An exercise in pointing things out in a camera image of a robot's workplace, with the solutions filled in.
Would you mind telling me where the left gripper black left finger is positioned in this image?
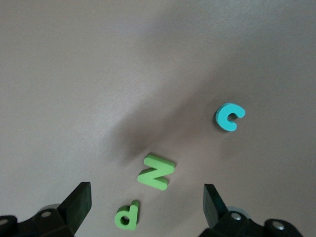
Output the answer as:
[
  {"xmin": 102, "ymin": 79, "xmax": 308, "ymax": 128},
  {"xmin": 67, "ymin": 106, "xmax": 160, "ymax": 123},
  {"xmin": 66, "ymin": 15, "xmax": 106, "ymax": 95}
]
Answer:
[{"xmin": 0, "ymin": 182, "xmax": 92, "ymax": 237}]

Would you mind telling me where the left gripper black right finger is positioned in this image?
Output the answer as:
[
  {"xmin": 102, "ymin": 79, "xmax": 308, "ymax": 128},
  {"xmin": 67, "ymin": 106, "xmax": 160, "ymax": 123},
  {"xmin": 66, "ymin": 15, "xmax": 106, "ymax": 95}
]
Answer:
[{"xmin": 199, "ymin": 184, "xmax": 304, "ymax": 237}]

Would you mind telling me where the green letter P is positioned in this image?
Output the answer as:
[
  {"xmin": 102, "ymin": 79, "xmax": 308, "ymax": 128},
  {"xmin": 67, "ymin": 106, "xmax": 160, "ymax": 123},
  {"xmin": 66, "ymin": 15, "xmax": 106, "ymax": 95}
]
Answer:
[{"xmin": 114, "ymin": 199, "xmax": 140, "ymax": 231}]

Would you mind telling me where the green letter N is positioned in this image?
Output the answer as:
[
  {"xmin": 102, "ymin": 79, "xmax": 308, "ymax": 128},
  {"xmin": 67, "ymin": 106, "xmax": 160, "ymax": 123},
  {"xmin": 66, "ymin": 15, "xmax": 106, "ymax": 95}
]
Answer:
[{"xmin": 137, "ymin": 153, "xmax": 176, "ymax": 192}]

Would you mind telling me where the teal letter c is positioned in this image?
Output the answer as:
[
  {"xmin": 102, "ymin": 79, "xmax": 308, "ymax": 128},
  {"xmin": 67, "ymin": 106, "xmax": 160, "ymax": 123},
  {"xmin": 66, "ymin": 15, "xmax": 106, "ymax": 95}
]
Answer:
[{"xmin": 213, "ymin": 103, "xmax": 246, "ymax": 132}]

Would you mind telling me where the brown table cover sheet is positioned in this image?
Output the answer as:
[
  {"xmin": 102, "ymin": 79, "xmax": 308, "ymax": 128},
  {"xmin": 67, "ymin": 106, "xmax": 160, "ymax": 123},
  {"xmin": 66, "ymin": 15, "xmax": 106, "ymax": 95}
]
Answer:
[{"xmin": 0, "ymin": 0, "xmax": 316, "ymax": 237}]

